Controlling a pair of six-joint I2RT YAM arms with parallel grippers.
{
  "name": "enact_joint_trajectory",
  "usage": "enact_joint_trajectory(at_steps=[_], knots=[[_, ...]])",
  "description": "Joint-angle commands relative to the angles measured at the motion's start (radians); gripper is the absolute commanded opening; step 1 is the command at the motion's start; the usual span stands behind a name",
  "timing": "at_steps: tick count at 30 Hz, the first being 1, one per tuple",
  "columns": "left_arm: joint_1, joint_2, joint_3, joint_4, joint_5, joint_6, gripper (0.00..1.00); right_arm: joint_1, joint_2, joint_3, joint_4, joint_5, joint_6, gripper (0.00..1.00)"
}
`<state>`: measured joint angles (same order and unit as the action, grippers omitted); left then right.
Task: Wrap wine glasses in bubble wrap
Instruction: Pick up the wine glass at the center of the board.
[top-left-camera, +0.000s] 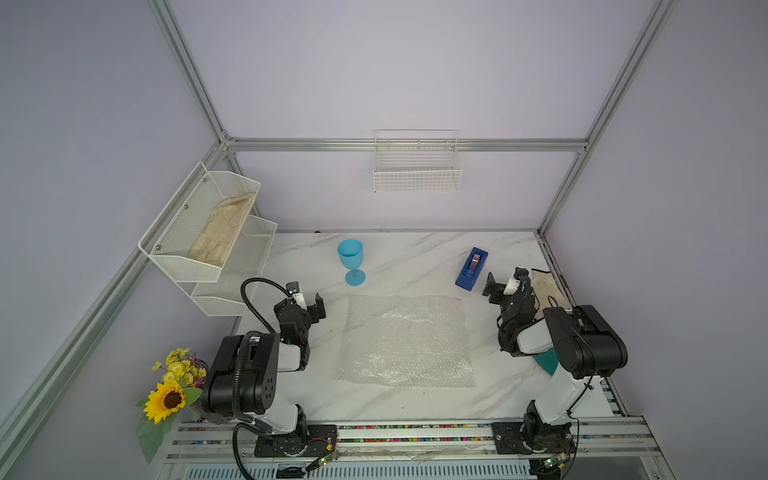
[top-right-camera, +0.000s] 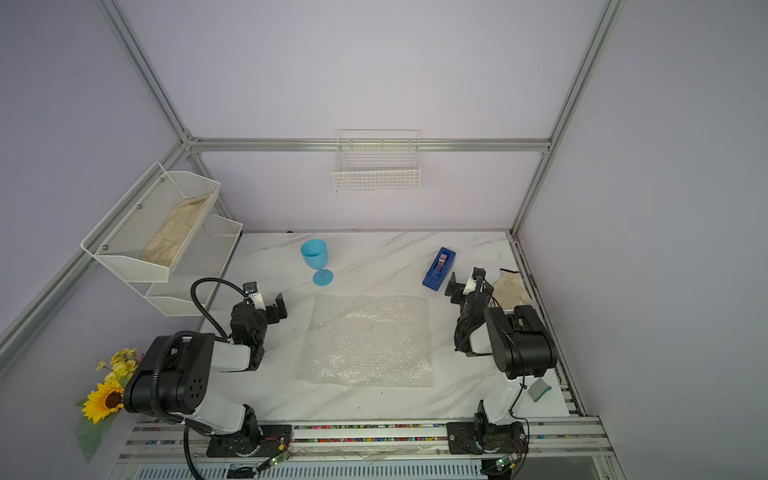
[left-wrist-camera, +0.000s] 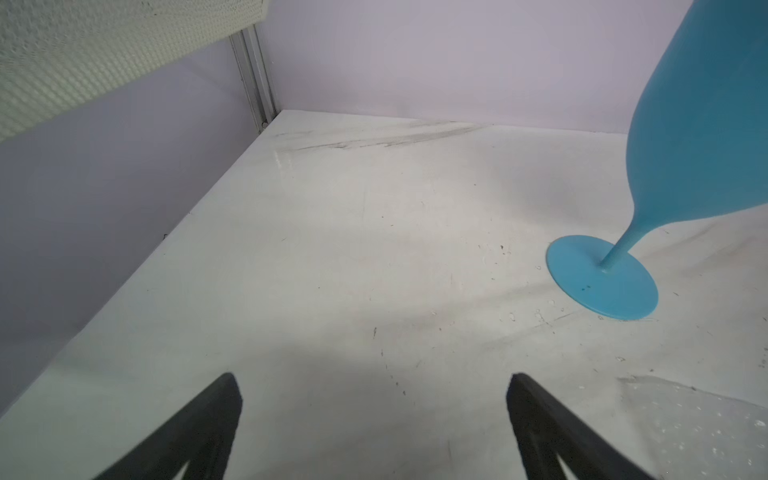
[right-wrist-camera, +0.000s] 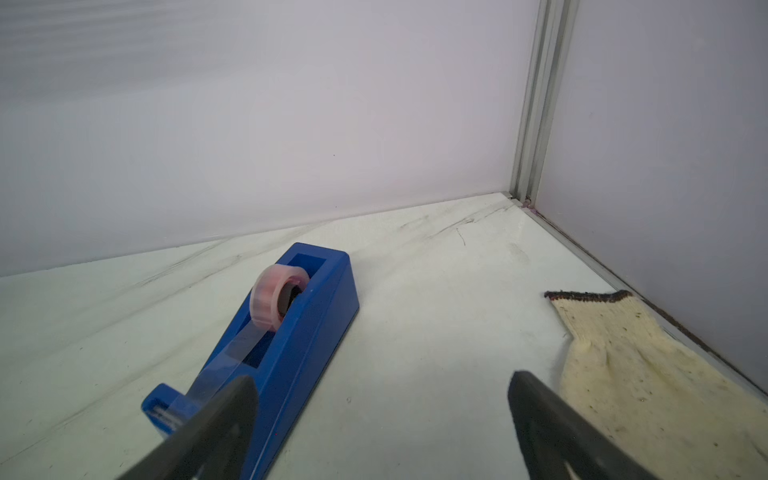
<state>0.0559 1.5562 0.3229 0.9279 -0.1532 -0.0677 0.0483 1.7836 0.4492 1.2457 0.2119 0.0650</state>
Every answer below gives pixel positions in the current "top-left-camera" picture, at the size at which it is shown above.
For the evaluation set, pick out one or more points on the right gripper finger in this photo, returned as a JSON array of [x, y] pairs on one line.
[[520, 274], [493, 290]]

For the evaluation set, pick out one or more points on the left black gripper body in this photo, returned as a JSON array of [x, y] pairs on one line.
[[306, 310]]

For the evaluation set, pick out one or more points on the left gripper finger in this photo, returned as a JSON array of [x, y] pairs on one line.
[[293, 289], [317, 310]]

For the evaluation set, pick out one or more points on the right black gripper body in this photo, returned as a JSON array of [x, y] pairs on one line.
[[503, 291]]

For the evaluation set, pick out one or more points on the blue plastic wine glass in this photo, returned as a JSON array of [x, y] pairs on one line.
[[351, 256]]

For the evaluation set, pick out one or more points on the clear bubble wrap sheet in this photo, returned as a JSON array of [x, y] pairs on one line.
[[408, 342]]

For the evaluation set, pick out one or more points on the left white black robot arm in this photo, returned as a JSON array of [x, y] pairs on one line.
[[241, 384]]

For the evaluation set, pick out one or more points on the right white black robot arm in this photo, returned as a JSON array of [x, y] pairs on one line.
[[586, 349]]

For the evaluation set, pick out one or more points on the white cotton work glove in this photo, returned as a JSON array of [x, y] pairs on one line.
[[547, 292]]

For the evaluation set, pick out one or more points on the blue tape dispenser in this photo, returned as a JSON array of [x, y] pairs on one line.
[[471, 269]]

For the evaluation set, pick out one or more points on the green rubber glove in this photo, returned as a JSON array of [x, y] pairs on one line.
[[548, 361]]

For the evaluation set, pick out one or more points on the beige glove in shelf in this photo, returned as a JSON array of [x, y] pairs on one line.
[[213, 244]]

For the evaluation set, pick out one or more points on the white two-tier mesh shelf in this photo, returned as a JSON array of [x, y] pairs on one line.
[[214, 290]]

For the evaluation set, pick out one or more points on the artificial sunflower bouquet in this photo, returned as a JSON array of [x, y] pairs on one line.
[[183, 377]]

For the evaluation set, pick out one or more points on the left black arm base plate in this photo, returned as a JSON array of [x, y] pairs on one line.
[[313, 440]]

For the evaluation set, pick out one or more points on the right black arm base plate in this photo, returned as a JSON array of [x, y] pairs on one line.
[[528, 439]]

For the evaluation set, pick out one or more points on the white wire wall basket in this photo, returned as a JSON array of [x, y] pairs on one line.
[[416, 161]]

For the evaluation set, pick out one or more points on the aluminium front rail frame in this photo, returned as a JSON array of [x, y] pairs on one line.
[[595, 448]]

